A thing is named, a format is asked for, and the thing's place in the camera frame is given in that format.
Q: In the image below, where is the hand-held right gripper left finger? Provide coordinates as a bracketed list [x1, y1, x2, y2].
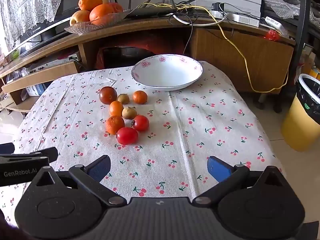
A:
[27, 155, 127, 208]

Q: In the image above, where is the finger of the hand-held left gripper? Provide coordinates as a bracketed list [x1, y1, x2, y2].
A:
[0, 142, 15, 153]
[0, 147, 58, 166]

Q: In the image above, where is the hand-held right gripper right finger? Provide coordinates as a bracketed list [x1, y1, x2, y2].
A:
[192, 156, 290, 205]

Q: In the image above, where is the mandarin orange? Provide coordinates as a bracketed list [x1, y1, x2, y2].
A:
[105, 115, 125, 135]
[109, 100, 124, 117]
[132, 90, 148, 105]

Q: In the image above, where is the dark red tomato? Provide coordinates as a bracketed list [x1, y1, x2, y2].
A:
[99, 86, 118, 105]

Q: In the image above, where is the white flowered bowl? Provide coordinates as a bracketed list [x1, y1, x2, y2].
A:
[131, 54, 203, 92]

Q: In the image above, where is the cherry print tablecloth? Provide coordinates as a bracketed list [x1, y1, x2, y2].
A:
[0, 61, 284, 228]

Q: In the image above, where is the white blue carton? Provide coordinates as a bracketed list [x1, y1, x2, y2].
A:
[25, 82, 49, 97]

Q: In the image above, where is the yellow trash bin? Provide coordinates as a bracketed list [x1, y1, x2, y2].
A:
[281, 74, 320, 152]

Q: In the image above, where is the silver set-top box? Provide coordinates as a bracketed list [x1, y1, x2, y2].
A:
[25, 55, 82, 72]

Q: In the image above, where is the wooden television cabinet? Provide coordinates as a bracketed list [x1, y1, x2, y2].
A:
[0, 10, 297, 113]

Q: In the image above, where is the black trash bag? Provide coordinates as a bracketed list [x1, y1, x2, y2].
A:
[299, 76, 320, 124]

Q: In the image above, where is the glass fruit plate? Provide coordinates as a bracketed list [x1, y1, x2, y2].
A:
[64, 9, 128, 34]

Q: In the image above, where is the red plastic bag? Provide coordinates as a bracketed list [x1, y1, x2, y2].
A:
[96, 34, 193, 69]

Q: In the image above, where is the yellow apple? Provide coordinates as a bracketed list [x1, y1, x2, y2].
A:
[69, 10, 91, 26]

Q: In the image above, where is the white lace cloth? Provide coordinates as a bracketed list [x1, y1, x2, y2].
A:
[0, 0, 67, 48]

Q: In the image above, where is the white power strip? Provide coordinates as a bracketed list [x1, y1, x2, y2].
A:
[209, 10, 260, 28]

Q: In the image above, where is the large orange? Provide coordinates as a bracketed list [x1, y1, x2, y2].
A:
[78, 0, 103, 12]
[89, 4, 116, 23]

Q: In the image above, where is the white modem box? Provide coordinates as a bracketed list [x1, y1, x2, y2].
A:
[264, 16, 289, 37]

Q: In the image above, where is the black television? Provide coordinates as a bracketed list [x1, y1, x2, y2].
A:
[0, 0, 90, 57]

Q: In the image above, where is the black metal rack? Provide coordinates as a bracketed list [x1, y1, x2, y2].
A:
[261, 0, 320, 113]

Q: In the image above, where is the red apple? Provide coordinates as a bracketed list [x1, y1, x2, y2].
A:
[109, 2, 124, 13]

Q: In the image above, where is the black power adapter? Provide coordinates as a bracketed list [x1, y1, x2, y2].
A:
[211, 2, 227, 12]

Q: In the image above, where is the black router with antennas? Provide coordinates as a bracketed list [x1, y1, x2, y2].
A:
[110, 0, 200, 19]

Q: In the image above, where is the bubble wrap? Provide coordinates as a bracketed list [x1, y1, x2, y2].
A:
[265, 0, 300, 18]

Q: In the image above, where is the yellow cable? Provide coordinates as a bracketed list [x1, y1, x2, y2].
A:
[135, 2, 289, 93]

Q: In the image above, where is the hanging black cable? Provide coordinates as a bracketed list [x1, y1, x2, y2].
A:
[182, 10, 200, 55]

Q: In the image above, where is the white cable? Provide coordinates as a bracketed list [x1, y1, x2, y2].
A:
[174, 14, 227, 27]

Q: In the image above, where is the tangle of black cables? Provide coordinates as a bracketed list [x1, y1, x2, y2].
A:
[167, 1, 213, 23]

